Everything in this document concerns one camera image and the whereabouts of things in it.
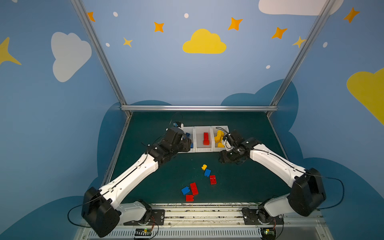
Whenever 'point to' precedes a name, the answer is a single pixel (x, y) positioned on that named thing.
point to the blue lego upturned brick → (188, 134)
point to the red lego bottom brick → (189, 198)
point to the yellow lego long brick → (220, 145)
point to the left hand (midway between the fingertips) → (186, 139)
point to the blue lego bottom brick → (185, 190)
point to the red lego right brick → (213, 180)
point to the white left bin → (190, 130)
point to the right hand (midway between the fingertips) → (224, 157)
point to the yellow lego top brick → (217, 139)
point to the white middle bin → (199, 135)
